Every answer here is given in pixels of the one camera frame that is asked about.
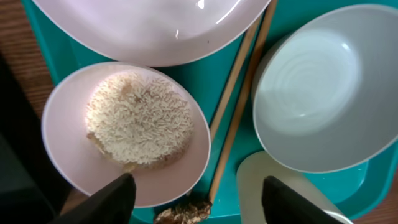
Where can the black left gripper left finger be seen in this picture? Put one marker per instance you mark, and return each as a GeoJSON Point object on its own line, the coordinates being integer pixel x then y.
{"type": "Point", "coordinates": [114, 203]}

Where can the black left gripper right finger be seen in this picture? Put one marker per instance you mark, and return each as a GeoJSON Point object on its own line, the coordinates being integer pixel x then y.
{"type": "Point", "coordinates": [283, 205]}

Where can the cream white cup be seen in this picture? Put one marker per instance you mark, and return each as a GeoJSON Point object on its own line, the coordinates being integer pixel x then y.
{"type": "Point", "coordinates": [250, 176]}

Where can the pink bowl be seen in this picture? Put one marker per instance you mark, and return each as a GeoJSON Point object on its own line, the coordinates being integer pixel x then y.
{"type": "Point", "coordinates": [82, 165]}

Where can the pile of white rice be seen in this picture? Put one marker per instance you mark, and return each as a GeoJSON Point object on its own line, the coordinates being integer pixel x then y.
{"type": "Point", "coordinates": [137, 122]}

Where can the grey-white bowl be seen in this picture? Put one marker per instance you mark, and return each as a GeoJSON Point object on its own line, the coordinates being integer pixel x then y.
{"type": "Point", "coordinates": [325, 97]}

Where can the black food waste tray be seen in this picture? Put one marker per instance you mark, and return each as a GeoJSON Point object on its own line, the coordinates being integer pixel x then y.
{"type": "Point", "coordinates": [32, 191]}

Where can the brown food scrap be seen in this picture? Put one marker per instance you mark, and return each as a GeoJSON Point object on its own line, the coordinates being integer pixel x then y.
{"type": "Point", "coordinates": [188, 212]}

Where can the wooden chopstick right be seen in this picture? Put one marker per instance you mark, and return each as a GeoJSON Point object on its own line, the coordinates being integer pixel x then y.
{"type": "Point", "coordinates": [262, 33]}

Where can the wooden chopstick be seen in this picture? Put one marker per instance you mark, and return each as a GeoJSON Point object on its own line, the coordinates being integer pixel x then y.
{"type": "Point", "coordinates": [262, 33]}
{"type": "Point", "coordinates": [233, 76]}

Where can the wooden chopstick left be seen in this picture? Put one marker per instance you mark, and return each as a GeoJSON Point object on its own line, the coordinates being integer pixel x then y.
{"type": "Point", "coordinates": [233, 76]}

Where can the large white plate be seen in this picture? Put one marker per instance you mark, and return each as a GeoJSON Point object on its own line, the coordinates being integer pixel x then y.
{"type": "Point", "coordinates": [156, 33]}

